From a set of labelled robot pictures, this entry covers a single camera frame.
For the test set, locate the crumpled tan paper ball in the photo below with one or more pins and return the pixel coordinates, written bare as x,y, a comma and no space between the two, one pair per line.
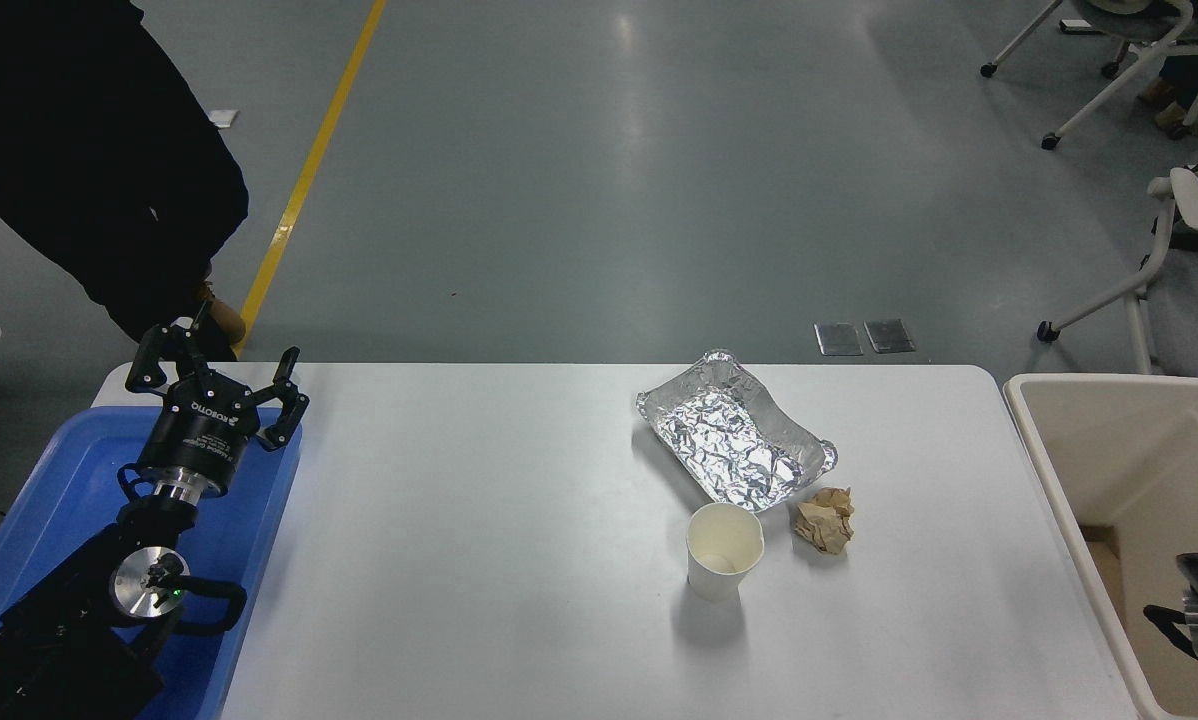
825,522

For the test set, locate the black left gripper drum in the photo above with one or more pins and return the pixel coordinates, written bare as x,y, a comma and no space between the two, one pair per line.
202,432

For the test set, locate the brown cardboard piece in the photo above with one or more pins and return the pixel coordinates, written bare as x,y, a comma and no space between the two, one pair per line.
1105,570

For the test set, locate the white office chair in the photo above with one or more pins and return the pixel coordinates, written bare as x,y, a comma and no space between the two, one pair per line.
1144,35
1164,240

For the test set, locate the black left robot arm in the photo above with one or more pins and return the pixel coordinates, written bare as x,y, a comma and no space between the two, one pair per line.
69,620

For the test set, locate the blue plastic tray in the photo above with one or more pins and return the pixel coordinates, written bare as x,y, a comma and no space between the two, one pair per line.
59,480

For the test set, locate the large pale bin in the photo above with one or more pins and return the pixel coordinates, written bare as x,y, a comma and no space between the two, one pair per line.
1059,470

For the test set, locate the person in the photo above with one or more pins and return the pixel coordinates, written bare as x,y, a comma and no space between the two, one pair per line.
1194,85
79,150

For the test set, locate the white paper cup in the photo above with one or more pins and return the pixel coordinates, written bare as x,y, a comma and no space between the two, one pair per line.
724,555

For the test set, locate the metal floor plate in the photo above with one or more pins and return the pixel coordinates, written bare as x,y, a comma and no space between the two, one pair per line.
838,338
889,336

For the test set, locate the silver foil tray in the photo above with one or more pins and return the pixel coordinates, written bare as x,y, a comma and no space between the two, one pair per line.
734,440

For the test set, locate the white paper sheet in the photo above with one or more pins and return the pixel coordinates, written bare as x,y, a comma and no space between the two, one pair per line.
224,118

